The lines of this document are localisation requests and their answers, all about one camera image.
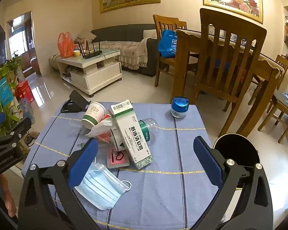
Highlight blue gift box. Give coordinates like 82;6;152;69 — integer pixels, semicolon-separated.
0;78;15;107

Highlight person's left hand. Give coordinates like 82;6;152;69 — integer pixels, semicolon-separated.
0;174;17;218

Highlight blue striped tablecloth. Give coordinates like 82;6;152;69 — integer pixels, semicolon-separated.
21;102;225;230

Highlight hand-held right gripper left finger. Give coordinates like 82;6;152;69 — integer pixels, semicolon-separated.
17;138;101;230

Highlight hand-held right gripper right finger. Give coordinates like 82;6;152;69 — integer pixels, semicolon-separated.
193;136;274;230

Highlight white coffee table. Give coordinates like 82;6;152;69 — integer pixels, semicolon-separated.
56;48;123;95

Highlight green leafy potted plant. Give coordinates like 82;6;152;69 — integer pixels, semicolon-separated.
0;56;23;88

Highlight blue face mask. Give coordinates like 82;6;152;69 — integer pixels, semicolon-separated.
74;162;132;211

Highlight wooden dining table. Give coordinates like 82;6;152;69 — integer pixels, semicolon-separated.
175;27;285;138

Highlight white plastic bag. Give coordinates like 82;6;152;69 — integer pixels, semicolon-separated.
85;118;122;149

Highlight black phone stand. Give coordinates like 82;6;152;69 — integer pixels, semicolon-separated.
60;90;91;113

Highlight blue lid white jar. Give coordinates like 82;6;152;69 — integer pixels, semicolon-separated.
170;97;190;118

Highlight green bamboo plant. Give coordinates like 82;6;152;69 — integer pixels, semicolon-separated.
0;93;22;135

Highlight red cigarette pack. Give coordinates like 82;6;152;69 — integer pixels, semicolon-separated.
96;113;116;144

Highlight blue shopping bag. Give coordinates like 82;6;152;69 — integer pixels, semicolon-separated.
158;29;177;58

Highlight black wifi router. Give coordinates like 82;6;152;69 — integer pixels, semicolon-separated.
77;38;102;58

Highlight beige patterned sofa cover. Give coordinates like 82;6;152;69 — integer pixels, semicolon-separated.
96;38;156;69

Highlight black gold-rimmed trash bin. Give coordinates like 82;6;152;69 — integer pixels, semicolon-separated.
212;133;261;190

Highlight dark grey sofa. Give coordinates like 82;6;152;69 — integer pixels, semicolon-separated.
91;24;162;76

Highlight pink foil blister pack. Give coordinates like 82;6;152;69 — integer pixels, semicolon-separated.
106;146;130;168

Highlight orange plastic bag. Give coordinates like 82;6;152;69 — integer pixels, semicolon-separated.
57;32;75;58

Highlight framed flower painting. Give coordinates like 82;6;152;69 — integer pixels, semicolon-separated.
202;0;264;24

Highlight red gift boxes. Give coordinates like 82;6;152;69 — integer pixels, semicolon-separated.
14;80;35;103

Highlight white green medicine box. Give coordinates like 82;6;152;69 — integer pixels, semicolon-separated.
110;99;153;169

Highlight white green paper cup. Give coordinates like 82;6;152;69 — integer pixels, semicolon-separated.
81;101;107;129

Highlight clear plastic bottle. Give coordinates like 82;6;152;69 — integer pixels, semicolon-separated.
138;118;159;146

